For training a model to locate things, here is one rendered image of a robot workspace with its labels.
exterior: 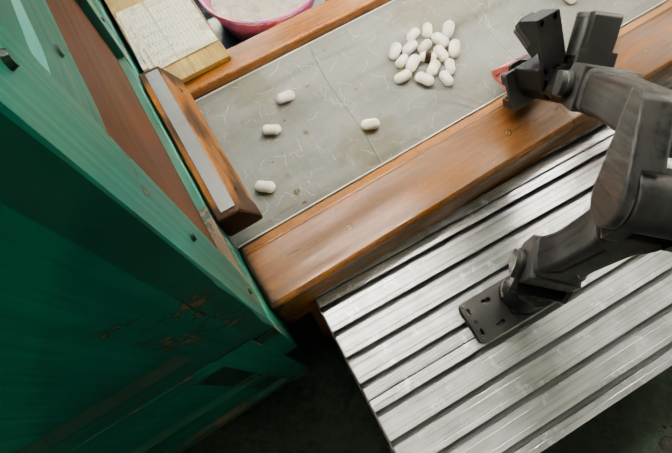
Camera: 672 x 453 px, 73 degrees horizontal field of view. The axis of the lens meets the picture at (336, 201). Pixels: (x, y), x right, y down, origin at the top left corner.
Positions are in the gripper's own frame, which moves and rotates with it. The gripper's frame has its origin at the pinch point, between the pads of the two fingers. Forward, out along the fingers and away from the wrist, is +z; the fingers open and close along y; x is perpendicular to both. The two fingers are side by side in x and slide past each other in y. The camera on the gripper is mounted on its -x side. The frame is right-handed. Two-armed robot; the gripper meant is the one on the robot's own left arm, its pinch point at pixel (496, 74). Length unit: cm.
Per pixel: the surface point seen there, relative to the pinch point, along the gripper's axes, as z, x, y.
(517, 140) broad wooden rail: -10.1, 7.8, 6.1
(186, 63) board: 23, -22, 46
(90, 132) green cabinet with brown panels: -43, -28, 55
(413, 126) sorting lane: 1.2, 1.5, 17.9
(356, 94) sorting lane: 9.8, -5.8, 22.6
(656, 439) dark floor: -15, 112, -14
